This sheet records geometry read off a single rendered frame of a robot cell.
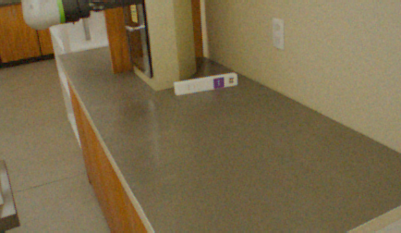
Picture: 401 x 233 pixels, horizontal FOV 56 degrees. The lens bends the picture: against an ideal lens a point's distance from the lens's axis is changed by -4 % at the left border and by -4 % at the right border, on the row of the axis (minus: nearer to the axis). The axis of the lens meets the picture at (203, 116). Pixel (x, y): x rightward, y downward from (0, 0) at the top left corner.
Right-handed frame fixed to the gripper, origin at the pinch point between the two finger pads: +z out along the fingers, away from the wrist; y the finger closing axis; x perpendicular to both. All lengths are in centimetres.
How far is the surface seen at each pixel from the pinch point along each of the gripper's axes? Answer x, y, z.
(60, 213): 131, 70, -46
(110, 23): 12.6, 32.4, -2.3
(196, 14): 14, 32, 42
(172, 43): 18.4, -4.6, 14.0
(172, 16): 7.3, -4.6, 15.1
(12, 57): 116, 496, -68
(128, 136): 37, -40, -17
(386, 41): 8, -81, 48
